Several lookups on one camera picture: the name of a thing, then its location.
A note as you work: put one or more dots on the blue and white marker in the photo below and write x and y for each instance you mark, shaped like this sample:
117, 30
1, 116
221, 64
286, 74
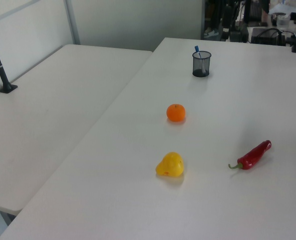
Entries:
197, 49

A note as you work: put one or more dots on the orange mandarin fruit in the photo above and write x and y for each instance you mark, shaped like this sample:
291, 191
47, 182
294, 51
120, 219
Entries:
175, 112

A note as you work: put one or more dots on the black mesh pen cup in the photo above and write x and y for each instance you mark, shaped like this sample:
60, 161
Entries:
207, 67

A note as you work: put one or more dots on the white adjacent table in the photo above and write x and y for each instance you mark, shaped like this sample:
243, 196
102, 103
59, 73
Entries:
50, 112

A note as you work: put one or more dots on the teal and white shoe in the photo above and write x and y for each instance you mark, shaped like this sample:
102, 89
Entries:
211, 32

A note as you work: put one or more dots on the red chili pepper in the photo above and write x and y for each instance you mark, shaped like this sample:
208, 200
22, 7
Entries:
252, 156

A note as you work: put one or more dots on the dark trouser leg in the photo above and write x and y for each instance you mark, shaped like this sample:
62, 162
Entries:
213, 15

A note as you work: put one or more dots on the small dark equipment box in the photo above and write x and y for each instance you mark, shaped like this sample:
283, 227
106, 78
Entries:
238, 34

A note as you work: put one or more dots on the flat black electronics box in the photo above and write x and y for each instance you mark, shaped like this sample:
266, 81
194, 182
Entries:
265, 38

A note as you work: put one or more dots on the dark rectangular monitor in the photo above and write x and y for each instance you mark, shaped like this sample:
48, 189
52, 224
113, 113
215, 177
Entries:
253, 11

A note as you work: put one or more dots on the clear plastic container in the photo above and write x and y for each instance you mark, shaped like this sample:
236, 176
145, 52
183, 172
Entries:
283, 21

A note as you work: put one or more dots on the gray partition post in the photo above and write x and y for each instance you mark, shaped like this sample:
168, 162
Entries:
72, 22

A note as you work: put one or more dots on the gray partition rail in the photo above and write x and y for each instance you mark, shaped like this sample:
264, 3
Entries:
13, 11

